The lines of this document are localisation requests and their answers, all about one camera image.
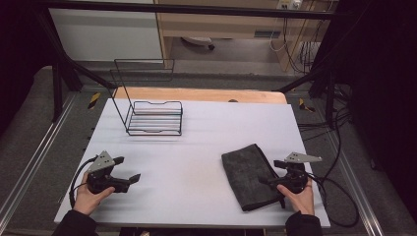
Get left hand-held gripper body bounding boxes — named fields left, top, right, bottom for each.
left=86, top=149, right=132, bottom=195

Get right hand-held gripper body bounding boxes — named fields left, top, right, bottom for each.
left=277, top=151, right=324, bottom=195

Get dark grey towel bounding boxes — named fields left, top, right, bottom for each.
left=220, top=143, right=286, bottom=212

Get person's right hand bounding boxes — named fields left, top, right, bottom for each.
left=276, top=176, right=316, bottom=216

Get person's left hand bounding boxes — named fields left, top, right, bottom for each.
left=72, top=171, right=117, bottom=216

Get white chair base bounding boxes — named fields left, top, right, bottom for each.
left=181, top=35, right=216, bottom=51

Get wooden desk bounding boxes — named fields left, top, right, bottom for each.
left=152, top=0, right=330, bottom=72

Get white power strip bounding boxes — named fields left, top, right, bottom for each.
left=275, top=0, right=303, bottom=11

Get left hand-held gripper black cable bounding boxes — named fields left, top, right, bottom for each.
left=68, top=155, right=99, bottom=209

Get hand-held gripper black cable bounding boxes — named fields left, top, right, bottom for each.
left=68, top=155, right=99, bottom=209
left=306, top=172, right=361, bottom=229

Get black wire rack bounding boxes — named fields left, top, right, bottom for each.
left=109, top=58, right=184, bottom=138

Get right hand-held gripper black cable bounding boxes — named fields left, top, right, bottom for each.
left=306, top=172, right=361, bottom=229

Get metal floor rail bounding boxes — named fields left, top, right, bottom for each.
left=0, top=92, right=79, bottom=224
left=327, top=130, right=386, bottom=236

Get black floor cables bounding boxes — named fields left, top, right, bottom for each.
left=296, top=84, right=354, bottom=143

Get black metal frame stand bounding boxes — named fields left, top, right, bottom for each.
left=34, top=9, right=117, bottom=123
left=277, top=60, right=339, bottom=130

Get bundle of hanging cables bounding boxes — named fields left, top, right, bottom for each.
left=268, top=14, right=328, bottom=75

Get black metal frame bar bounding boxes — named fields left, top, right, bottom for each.
left=31, top=0, right=343, bottom=21

